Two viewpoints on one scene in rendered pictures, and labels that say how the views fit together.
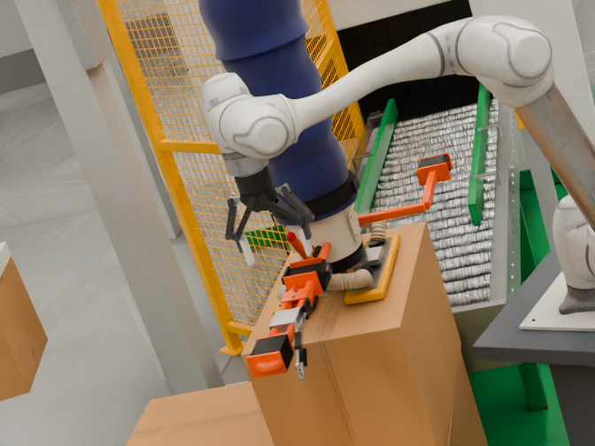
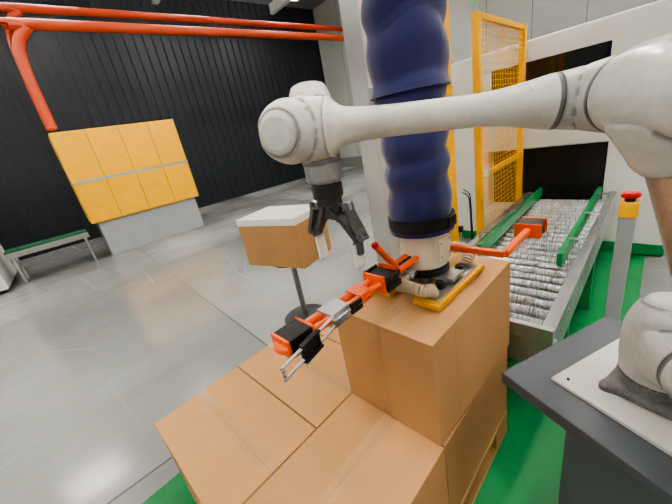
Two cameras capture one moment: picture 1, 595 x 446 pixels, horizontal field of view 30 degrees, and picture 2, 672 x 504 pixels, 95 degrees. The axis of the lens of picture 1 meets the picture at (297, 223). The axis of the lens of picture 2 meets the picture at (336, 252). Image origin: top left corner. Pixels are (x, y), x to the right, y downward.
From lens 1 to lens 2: 1.72 m
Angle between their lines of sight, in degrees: 29
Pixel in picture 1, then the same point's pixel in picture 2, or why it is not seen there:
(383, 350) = (416, 355)
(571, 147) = not seen: outside the picture
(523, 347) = (546, 402)
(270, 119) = (278, 112)
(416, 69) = (523, 111)
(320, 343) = (376, 326)
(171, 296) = (388, 247)
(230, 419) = not seen: hidden behind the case
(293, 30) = (428, 77)
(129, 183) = (382, 192)
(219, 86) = (296, 89)
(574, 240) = (650, 341)
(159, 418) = not seen: hidden behind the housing
